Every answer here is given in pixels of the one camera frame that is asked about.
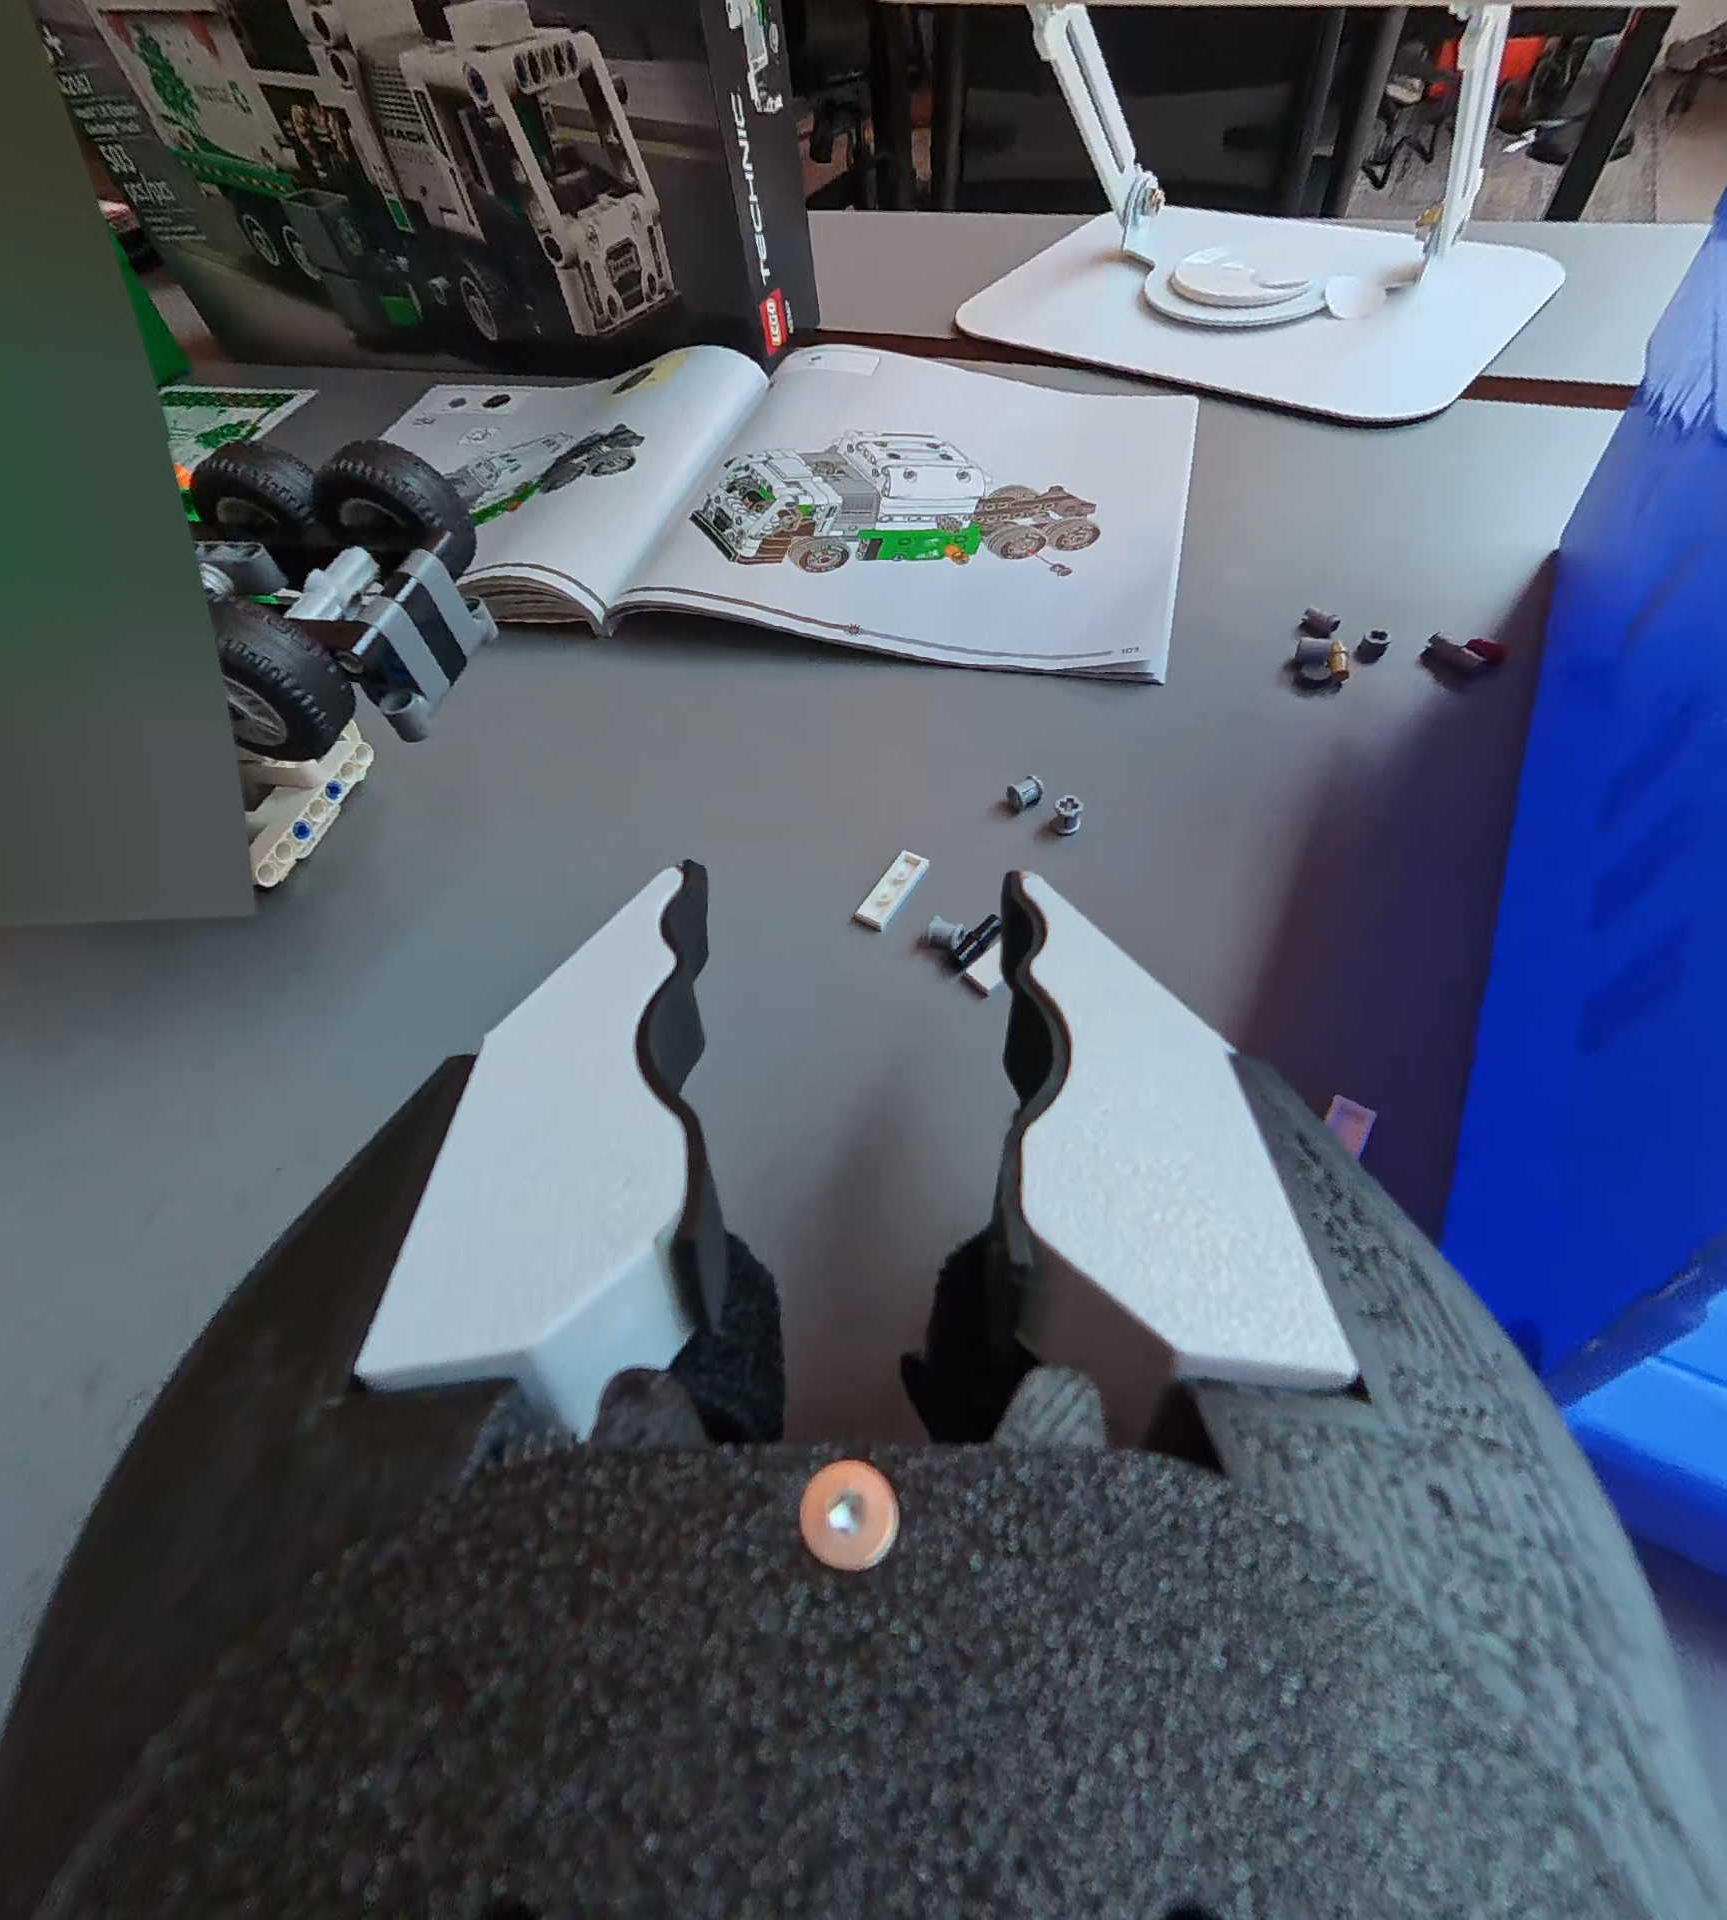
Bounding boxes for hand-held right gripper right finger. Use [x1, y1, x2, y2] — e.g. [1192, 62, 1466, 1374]
[996, 867, 1366, 1455]

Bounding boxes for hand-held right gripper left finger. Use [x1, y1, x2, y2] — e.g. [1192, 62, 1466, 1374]
[354, 858, 734, 1441]

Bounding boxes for lego truck model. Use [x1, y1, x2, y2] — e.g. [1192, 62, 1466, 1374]
[183, 438, 502, 891]

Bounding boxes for white flat lego plate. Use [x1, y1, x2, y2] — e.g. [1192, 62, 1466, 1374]
[852, 849, 934, 932]

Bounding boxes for open lego instruction booklet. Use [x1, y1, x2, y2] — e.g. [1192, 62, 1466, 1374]
[380, 344, 1202, 687]

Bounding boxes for black lego set box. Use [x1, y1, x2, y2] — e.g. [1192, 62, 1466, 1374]
[31, 0, 824, 379]

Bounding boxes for blue plastic bin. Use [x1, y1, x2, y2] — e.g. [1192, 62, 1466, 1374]
[1440, 52, 1727, 1623]

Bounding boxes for green and white sticker sheet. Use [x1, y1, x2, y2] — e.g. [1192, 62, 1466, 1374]
[159, 384, 319, 483]

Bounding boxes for white document stand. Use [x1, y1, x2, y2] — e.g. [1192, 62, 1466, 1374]
[954, 0, 1570, 426]

